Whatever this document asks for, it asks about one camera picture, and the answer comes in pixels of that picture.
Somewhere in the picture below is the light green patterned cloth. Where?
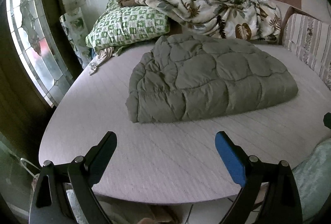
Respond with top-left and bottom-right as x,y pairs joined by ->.
292,139 -> 330,221

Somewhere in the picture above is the striped floral cushion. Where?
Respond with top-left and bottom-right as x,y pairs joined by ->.
282,13 -> 331,88

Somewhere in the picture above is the leaf-patterned cream blanket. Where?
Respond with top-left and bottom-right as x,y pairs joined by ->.
118,0 -> 281,44

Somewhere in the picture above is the beige crumpled cloth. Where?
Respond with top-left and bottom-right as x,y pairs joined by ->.
88,46 -> 125,75

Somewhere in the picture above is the green white checkered pillow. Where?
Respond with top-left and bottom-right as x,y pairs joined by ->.
85,0 -> 170,53

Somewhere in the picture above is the stained glass window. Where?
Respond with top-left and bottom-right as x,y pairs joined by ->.
6,0 -> 73,107

